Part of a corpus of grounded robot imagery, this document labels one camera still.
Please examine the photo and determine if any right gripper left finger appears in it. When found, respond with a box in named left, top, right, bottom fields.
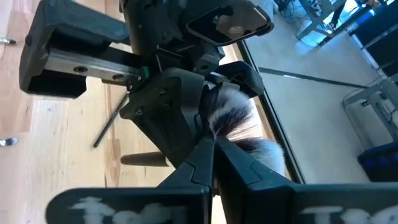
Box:
left=45, top=136, right=216, bottom=224

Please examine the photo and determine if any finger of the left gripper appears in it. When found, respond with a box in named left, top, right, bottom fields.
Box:
left=119, top=77, right=200, bottom=166
left=160, top=67, right=206, bottom=146

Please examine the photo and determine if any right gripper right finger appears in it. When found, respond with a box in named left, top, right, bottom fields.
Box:
left=215, top=138, right=398, bottom=224

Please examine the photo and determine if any large fluffy makeup brush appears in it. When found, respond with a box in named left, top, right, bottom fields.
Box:
left=120, top=82, right=285, bottom=177

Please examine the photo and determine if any blue storage bin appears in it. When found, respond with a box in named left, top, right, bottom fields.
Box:
left=357, top=141, right=398, bottom=183

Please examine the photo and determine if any grey metal cart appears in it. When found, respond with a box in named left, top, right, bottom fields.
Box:
left=341, top=77, right=398, bottom=151

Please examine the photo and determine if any black metal table frame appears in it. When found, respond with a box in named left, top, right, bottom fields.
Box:
left=236, top=39, right=307, bottom=185

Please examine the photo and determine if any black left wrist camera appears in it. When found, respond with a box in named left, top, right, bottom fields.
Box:
left=185, top=0, right=275, bottom=48

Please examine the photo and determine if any grey desk frame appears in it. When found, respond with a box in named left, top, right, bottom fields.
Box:
left=295, top=0, right=382, bottom=41

